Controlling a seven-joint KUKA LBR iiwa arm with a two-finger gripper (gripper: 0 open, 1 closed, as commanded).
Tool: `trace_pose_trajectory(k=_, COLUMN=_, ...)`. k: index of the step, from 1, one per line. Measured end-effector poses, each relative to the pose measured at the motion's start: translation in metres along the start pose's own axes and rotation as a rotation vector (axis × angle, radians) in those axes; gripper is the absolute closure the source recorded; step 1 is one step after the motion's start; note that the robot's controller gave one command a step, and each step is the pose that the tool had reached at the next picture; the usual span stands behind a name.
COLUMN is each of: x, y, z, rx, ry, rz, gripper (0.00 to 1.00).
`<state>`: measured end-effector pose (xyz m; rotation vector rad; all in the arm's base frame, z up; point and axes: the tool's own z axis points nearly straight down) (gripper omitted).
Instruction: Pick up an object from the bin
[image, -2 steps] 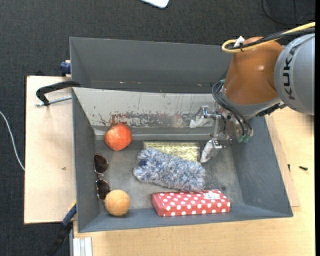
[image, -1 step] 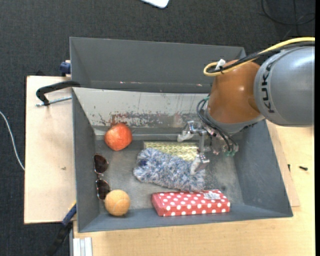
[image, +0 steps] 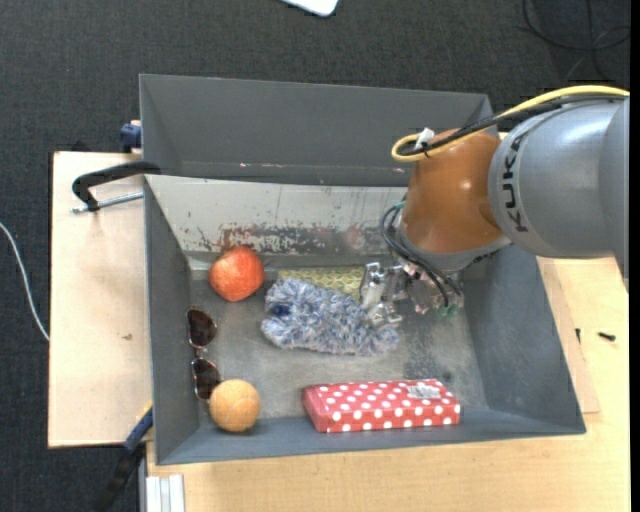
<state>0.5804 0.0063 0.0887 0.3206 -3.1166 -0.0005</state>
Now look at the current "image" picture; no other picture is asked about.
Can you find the brown heart-shaped sunglasses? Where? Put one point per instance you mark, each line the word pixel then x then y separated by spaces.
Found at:
pixel 202 330

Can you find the orange-red toy fruit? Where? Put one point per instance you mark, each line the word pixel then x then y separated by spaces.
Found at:
pixel 236 274

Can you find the orange tennis ball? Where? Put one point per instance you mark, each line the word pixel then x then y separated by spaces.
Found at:
pixel 235 405

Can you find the pale wood flat board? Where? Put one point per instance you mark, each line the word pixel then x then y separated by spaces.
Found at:
pixel 97 300

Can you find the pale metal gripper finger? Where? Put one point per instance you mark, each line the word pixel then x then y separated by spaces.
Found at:
pixel 375 285
pixel 386 316

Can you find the blue and white fluffy cloth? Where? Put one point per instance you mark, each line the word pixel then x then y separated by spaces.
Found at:
pixel 325 322

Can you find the red white-dotted box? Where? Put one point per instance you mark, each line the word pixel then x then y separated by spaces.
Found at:
pixel 380 406

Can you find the yellow-green patterned sponge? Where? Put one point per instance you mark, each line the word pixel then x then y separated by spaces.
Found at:
pixel 325 277

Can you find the grey metal bin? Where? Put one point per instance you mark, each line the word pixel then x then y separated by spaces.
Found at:
pixel 310 125

